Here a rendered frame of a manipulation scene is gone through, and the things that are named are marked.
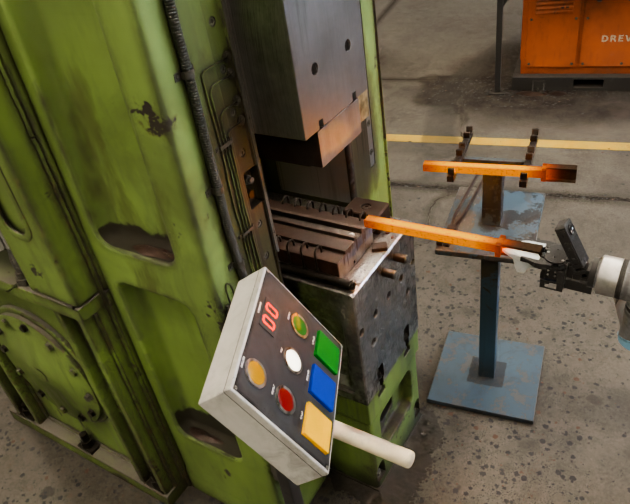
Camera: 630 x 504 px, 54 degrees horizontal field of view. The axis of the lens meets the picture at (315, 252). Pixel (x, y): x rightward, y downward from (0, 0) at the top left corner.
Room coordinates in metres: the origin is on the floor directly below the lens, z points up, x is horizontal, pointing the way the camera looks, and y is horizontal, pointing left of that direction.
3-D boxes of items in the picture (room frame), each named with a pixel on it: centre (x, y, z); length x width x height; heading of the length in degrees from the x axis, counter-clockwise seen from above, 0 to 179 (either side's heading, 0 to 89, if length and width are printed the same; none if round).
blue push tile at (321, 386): (0.88, 0.04, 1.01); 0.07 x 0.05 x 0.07; 168
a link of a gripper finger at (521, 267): (1.13, -0.48, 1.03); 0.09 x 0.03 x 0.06; 56
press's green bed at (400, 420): (1.58, 0.03, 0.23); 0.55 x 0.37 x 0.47; 53
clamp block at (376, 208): (1.58, -0.17, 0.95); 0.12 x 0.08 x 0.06; 53
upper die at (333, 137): (1.53, 0.05, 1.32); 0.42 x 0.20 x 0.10; 53
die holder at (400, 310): (1.58, 0.03, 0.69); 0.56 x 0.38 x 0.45; 53
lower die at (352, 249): (1.53, 0.05, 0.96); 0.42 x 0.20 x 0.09; 53
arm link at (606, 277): (1.04, -0.64, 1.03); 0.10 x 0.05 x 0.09; 143
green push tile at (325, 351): (0.98, 0.01, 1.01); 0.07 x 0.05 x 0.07; 168
